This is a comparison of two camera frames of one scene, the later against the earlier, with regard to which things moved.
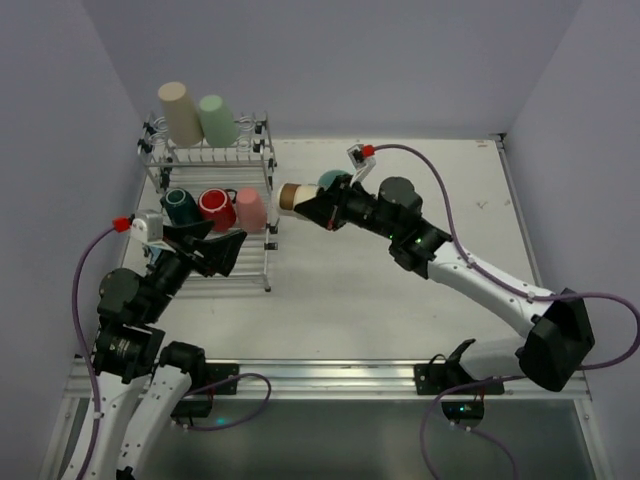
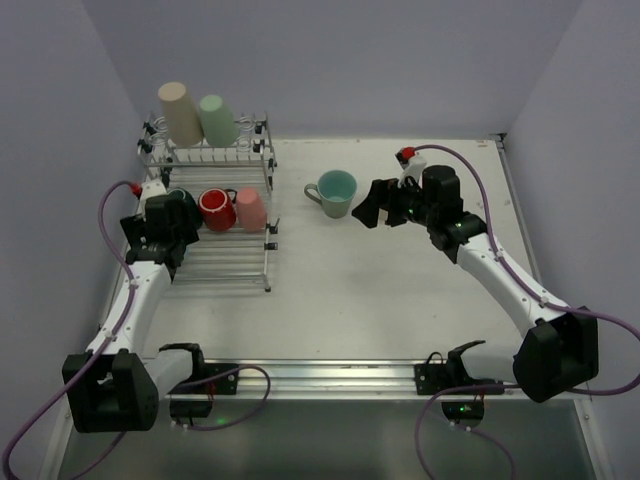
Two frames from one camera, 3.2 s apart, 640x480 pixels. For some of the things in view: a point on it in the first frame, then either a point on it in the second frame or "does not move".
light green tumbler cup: [220, 127] does not move
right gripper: [335, 201] to [393, 201]
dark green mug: [180, 206] does not move
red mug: [217, 205] does not move
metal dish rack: [250, 164] does not move
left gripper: [188, 252] to [133, 230]
